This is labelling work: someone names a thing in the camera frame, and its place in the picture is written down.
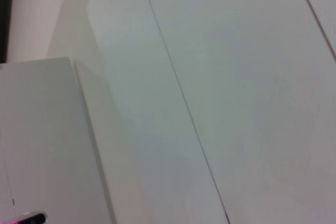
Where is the white black head camera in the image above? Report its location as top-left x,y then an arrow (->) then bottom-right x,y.
12,210 -> 48,224

